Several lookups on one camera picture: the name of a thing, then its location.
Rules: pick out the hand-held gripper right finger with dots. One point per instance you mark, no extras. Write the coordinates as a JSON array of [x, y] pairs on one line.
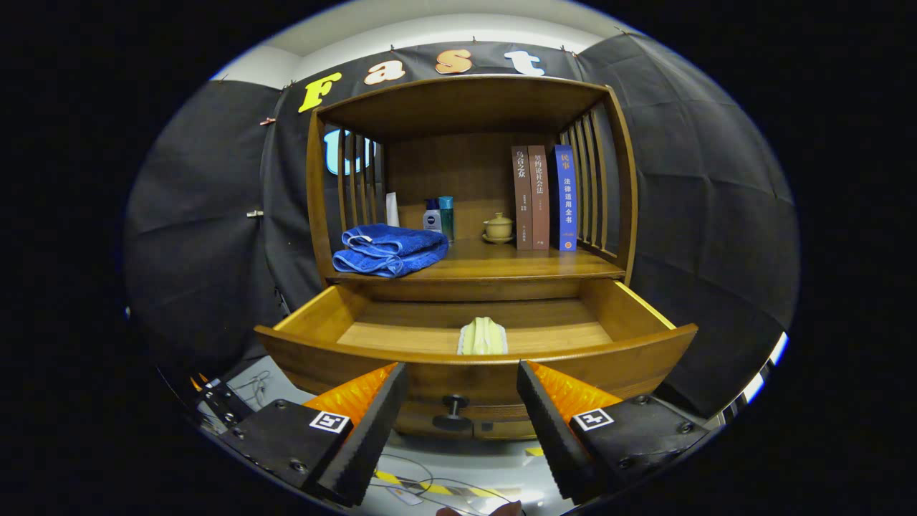
[[553, 437]]

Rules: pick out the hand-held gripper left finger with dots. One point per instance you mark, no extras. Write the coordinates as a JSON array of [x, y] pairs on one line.
[[372, 437]]

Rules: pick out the wooden drawer with black knob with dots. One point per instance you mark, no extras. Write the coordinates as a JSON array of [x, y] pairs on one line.
[[466, 376]]

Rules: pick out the yellow-green brush with white sponge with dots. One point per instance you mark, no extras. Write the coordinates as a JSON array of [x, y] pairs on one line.
[[482, 337]]

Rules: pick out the wooden countertop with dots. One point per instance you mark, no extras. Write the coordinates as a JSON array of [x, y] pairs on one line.
[[516, 264]]

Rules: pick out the wooden cabinet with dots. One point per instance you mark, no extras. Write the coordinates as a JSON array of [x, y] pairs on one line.
[[458, 172]]

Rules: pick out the folded blue towel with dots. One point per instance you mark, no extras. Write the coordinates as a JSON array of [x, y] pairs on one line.
[[394, 247]]

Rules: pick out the beige lidded ceramic cup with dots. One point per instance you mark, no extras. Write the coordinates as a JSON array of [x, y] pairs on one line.
[[498, 228]]

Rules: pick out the white bottle with blue cap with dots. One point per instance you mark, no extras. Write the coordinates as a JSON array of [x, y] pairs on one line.
[[432, 221]]

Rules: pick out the white tube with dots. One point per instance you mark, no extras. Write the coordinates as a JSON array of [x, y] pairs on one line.
[[392, 211]]

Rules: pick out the teal bottle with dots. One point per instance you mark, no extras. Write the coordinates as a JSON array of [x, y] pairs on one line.
[[446, 215]]

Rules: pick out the blue book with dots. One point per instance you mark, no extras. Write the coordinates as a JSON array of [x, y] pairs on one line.
[[565, 201]]

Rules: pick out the reddish brown book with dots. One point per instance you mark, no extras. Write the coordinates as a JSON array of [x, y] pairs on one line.
[[539, 201]]

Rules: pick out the dark brown book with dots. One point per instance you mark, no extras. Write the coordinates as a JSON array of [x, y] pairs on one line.
[[521, 201]]

